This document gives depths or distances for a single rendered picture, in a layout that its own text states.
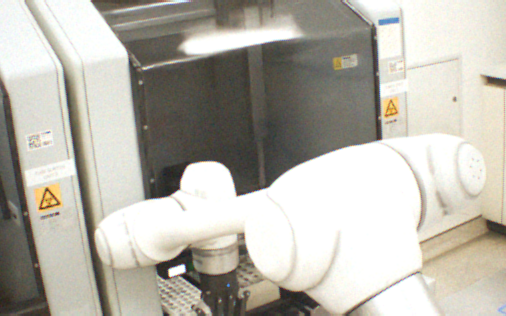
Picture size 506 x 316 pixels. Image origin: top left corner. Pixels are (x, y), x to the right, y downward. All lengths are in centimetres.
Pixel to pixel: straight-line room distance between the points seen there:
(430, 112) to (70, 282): 243
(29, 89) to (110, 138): 19
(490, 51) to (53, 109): 286
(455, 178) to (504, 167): 299
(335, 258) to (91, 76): 73
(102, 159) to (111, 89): 13
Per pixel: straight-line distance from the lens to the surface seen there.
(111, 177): 145
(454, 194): 91
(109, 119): 142
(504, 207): 396
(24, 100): 136
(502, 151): 387
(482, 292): 173
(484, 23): 385
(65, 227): 144
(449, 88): 367
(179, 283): 175
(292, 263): 80
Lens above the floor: 163
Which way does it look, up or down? 17 degrees down
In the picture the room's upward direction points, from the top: 5 degrees counter-clockwise
